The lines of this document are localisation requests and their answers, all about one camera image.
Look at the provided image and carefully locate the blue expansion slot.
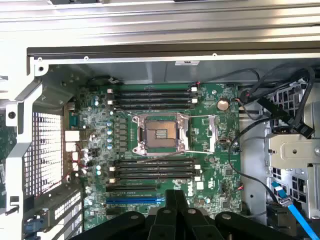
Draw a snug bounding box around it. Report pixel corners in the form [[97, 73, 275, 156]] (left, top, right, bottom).
[[105, 197, 166, 205]]

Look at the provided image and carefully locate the long black expansion slot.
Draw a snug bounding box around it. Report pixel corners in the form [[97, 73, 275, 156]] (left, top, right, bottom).
[[105, 185, 157, 193]]

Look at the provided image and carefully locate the green motherboard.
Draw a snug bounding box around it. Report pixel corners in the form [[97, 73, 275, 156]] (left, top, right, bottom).
[[67, 82, 242, 231]]

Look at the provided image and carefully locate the thin metal locking lever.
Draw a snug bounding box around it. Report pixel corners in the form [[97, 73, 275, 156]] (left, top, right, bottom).
[[186, 114, 217, 119], [147, 149, 216, 162]]

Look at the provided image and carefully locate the silver CPU socket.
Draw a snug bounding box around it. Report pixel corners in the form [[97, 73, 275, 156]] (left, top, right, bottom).
[[131, 112, 191, 157]]

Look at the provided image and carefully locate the round coin battery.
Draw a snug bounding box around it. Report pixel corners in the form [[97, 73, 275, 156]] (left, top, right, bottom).
[[216, 98, 230, 112]]

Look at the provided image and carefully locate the metal rear port block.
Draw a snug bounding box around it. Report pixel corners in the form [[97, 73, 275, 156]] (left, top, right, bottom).
[[64, 101, 85, 173]]

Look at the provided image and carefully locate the grey metal disk bay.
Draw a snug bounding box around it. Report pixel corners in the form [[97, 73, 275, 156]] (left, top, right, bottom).
[[264, 79, 320, 221]]

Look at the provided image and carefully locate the blue slot retention clip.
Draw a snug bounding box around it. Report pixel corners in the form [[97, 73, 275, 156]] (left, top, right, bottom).
[[24, 218, 40, 237]]

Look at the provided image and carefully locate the grey open PC case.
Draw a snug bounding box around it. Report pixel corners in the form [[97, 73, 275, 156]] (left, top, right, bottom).
[[0, 39, 320, 240]]

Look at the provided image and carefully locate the curved black wire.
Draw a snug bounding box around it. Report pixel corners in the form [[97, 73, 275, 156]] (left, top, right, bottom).
[[228, 117, 280, 208]]

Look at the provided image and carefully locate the blue SATA wire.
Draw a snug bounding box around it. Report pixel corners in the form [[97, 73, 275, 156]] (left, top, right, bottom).
[[270, 181, 320, 240]]

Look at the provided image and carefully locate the red black twisted wire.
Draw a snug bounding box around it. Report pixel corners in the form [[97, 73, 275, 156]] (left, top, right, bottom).
[[234, 98, 262, 121]]

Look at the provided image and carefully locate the thick black power wire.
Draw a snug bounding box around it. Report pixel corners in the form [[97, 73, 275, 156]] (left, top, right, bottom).
[[249, 66, 316, 140]]

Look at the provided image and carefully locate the thin black wire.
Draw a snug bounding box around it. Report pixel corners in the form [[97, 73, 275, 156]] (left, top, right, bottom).
[[197, 68, 261, 85]]

